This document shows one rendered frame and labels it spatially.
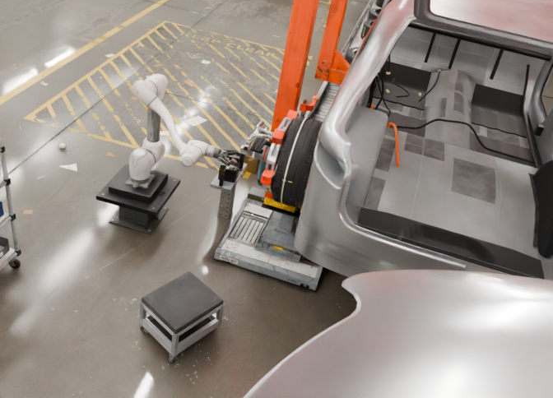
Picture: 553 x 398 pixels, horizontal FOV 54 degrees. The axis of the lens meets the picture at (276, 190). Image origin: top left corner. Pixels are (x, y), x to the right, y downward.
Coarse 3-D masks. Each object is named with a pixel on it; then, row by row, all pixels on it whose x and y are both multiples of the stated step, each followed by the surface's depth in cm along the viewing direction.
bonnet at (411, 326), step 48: (384, 288) 85; (432, 288) 84; (480, 288) 83; (528, 288) 83; (336, 336) 80; (384, 336) 79; (432, 336) 78; (480, 336) 78; (528, 336) 78; (288, 384) 78; (336, 384) 77; (384, 384) 76; (432, 384) 76; (480, 384) 75; (528, 384) 75
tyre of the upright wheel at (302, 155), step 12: (300, 120) 387; (312, 120) 390; (288, 132) 376; (300, 132) 376; (312, 132) 376; (288, 144) 372; (300, 144) 371; (312, 144) 371; (288, 156) 371; (300, 156) 370; (312, 156) 369; (276, 168) 374; (288, 168) 371; (300, 168) 370; (276, 180) 377; (288, 180) 374; (300, 180) 372; (276, 192) 384; (288, 192) 380; (300, 192) 377; (288, 204) 396; (300, 204) 387
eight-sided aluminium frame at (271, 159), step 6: (288, 120) 396; (282, 126) 390; (288, 126) 388; (270, 150) 378; (276, 150) 378; (270, 156) 377; (276, 156) 377; (270, 162) 377; (264, 186) 389; (270, 186) 388; (270, 192) 408
